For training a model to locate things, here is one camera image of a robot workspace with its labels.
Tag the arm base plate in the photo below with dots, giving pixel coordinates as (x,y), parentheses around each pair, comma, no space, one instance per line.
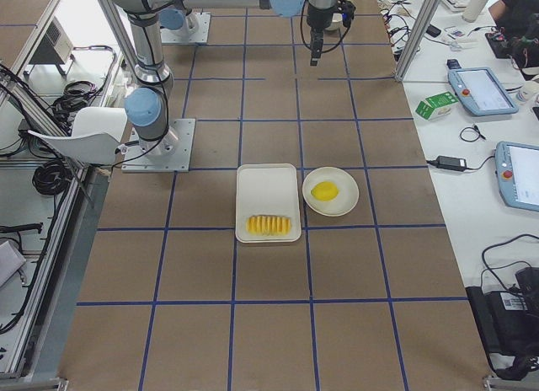
(171,154)
(184,37)

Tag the black power adapter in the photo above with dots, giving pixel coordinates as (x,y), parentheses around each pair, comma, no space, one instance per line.
(451,163)

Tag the yellow lemon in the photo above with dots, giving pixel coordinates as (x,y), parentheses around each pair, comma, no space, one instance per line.
(325,191)

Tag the cream rectangular tray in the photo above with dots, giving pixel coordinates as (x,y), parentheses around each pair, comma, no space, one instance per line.
(267,189)

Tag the near teach pendant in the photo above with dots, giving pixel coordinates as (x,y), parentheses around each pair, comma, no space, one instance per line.
(517,174)

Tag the teach pendant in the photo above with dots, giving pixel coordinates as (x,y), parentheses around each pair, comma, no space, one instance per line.
(517,174)
(480,92)

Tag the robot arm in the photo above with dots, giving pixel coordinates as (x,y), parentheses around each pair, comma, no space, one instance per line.
(147,107)
(175,19)

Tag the cream round plate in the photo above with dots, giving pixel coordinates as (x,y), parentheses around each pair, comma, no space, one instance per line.
(348,191)

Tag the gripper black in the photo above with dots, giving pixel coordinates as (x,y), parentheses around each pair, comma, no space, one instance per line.
(317,16)

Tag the aluminium frame post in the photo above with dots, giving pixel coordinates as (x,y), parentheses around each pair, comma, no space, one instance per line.
(425,15)

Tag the sliced yellow fruit toy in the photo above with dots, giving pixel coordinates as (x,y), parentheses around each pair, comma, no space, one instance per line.
(268,225)

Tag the green white carton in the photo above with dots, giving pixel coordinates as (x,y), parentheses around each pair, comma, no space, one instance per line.
(436,106)

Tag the white bowl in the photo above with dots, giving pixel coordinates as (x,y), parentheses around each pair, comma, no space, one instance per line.
(335,24)

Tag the far teach pendant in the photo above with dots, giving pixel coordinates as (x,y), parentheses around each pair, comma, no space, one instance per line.
(480,92)

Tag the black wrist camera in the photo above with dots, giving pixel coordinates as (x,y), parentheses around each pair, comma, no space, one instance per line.
(347,11)

